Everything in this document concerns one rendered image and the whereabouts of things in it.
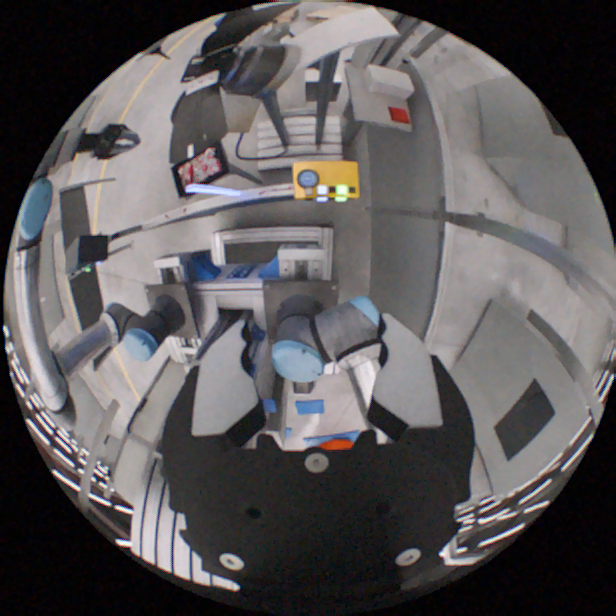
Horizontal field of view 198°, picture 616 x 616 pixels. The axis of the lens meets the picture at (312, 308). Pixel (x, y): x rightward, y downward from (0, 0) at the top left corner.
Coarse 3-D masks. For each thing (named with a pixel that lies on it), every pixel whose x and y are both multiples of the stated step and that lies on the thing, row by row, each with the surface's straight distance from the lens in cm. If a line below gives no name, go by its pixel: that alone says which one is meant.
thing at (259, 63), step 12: (252, 48) 70; (264, 48) 69; (276, 48) 71; (252, 60) 65; (264, 60) 66; (276, 60) 66; (240, 72) 66; (252, 72) 63; (264, 72) 65; (228, 84) 71; (240, 84) 67; (252, 84) 66; (264, 84) 68
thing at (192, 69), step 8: (192, 56) 69; (200, 56) 68; (224, 56) 71; (232, 56) 67; (192, 64) 66; (208, 64) 66; (216, 64) 68; (224, 64) 67; (232, 64) 66; (184, 72) 66; (192, 72) 66; (200, 72) 66; (208, 72) 66; (224, 72) 66; (184, 80) 68; (192, 80) 69
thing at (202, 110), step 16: (192, 96) 62; (208, 96) 58; (192, 112) 58; (208, 112) 54; (224, 112) 51; (176, 128) 61; (192, 128) 55; (208, 128) 52; (224, 128) 48; (176, 144) 59; (208, 144) 50; (176, 160) 59
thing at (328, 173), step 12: (300, 168) 53; (312, 168) 53; (324, 168) 53; (336, 168) 53; (348, 168) 54; (324, 180) 52; (336, 180) 53; (348, 180) 53; (300, 192) 52; (312, 192) 52; (336, 192) 52
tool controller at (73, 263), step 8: (80, 240) 91; (88, 240) 93; (96, 240) 95; (104, 240) 97; (72, 248) 99; (80, 248) 90; (88, 248) 92; (96, 248) 94; (104, 248) 96; (72, 256) 98; (80, 256) 90; (88, 256) 91; (96, 256) 94; (104, 256) 96; (72, 264) 97; (80, 264) 91; (88, 264) 96; (72, 272) 109
